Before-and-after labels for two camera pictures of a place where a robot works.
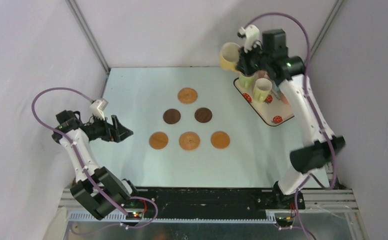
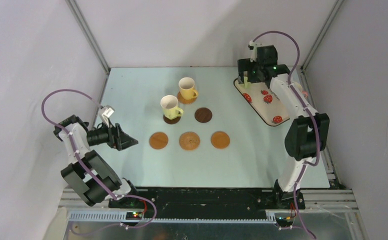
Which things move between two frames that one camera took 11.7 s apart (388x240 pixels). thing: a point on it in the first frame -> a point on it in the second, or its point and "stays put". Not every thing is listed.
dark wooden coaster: (171, 116) stays put
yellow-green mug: (262, 88) -> (169, 103)
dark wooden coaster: (203, 115) stays put
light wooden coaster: (187, 95) stays put
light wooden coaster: (158, 140) stays put
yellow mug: (229, 56) -> (186, 85)
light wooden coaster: (220, 139) stays put
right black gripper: (243, 62) -> (244, 67)
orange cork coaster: (189, 140) stays put
